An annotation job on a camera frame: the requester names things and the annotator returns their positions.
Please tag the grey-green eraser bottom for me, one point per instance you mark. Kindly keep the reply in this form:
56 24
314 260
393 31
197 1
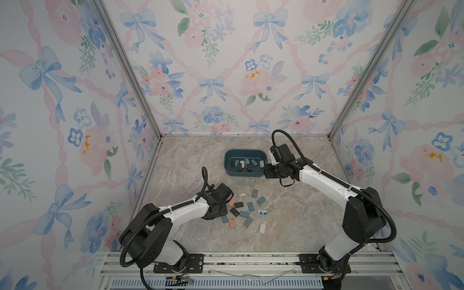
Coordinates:
248 221

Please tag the pink eraser lower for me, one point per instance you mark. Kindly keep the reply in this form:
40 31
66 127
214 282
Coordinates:
232 202

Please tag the white eraser bottom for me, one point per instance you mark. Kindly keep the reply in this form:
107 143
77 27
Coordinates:
262 228

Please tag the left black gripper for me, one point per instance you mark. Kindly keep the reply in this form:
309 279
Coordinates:
225 211

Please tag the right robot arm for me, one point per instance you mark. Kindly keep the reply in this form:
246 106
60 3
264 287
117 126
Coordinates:
365 220

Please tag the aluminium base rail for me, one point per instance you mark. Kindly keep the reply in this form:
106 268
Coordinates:
259 271

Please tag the teal plastic storage box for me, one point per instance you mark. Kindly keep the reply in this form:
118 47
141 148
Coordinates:
241 154

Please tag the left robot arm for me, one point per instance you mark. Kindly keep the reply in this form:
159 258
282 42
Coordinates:
145 239

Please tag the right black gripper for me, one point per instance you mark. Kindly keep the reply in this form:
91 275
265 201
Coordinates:
268 171

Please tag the blue eraser middle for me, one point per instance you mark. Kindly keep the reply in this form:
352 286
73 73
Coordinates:
251 206

